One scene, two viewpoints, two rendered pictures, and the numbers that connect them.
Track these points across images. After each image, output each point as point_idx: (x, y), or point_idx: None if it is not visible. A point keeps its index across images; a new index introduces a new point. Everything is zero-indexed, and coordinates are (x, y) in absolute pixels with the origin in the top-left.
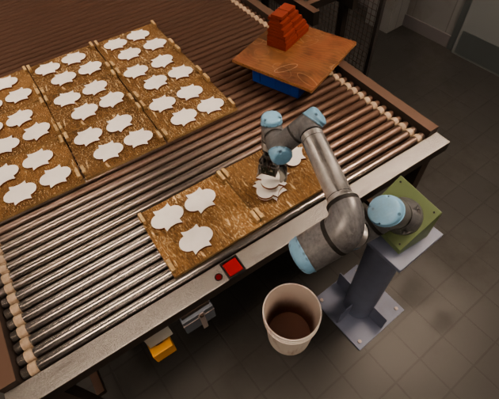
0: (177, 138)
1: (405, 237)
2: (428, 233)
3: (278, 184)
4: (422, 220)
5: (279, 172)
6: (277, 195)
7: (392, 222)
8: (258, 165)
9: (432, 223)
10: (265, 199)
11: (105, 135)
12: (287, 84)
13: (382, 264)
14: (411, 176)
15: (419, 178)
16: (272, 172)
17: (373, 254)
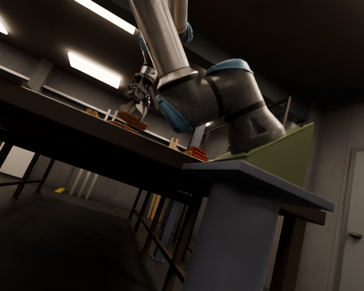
0: None
1: (257, 147)
2: (303, 181)
3: (132, 116)
4: (285, 131)
5: (140, 103)
6: (125, 125)
7: (232, 59)
8: (127, 85)
9: (301, 139)
10: (112, 122)
11: None
12: None
13: (216, 242)
14: (284, 248)
15: (296, 259)
16: (134, 89)
17: (203, 223)
